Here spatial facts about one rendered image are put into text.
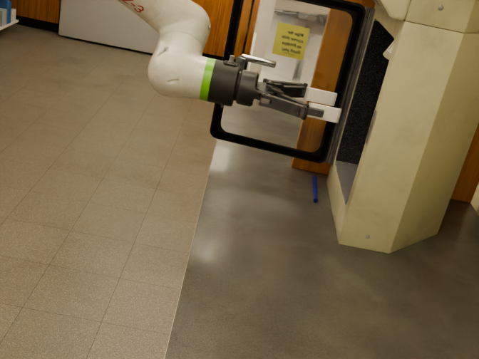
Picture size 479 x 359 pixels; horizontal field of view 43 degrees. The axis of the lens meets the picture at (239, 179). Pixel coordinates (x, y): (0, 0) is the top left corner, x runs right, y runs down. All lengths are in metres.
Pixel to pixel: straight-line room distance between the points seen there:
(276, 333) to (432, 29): 0.60
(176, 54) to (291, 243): 0.46
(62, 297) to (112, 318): 0.23
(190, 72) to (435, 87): 0.49
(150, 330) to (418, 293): 1.43
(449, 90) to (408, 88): 0.08
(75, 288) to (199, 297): 1.62
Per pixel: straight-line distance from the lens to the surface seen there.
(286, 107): 1.27
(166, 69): 1.30
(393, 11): 1.17
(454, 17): 1.20
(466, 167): 1.71
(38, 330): 2.43
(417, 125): 1.23
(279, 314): 1.06
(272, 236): 1.28
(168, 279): 2.75
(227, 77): 1.30
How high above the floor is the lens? 1.55
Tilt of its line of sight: 24 degrees down
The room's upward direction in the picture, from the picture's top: 12 degrees clockwise
